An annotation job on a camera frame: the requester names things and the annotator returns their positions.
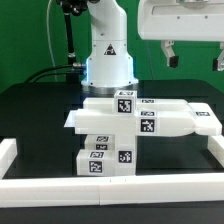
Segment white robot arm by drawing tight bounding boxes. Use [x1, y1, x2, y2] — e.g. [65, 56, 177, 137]
[82, 0, 224, 93]

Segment white tagged cube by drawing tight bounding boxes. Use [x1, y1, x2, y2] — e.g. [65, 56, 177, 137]
[114, 90, 137, 115]

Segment white cable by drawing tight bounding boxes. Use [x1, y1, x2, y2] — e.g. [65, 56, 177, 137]
[45, 0, 58, 83]

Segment white chair seat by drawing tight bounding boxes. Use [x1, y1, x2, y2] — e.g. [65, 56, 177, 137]
[114, 135, 137, 176]

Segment white U-shaped fence wall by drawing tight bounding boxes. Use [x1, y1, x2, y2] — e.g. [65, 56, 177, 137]
[0, 138, 224, 208]

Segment black cables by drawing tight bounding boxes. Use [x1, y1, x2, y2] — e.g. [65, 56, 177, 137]
[22, 61, 87, 84]

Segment white tagged base sheet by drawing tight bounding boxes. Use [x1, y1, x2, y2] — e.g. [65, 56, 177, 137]
[64, 110, 76, 128]

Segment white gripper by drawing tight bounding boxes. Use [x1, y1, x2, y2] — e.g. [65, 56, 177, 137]
[138, 0, 224, 72]

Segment white chair back frame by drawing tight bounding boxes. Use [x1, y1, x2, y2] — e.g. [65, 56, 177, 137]
[75, 98, 222, 137]

